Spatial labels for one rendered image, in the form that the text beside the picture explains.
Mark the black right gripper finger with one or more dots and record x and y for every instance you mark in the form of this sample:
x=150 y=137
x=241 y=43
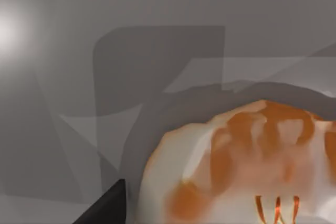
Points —
x=111 y=207

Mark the orange and white bread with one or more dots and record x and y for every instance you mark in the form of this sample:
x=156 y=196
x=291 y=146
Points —
x=236 y=166

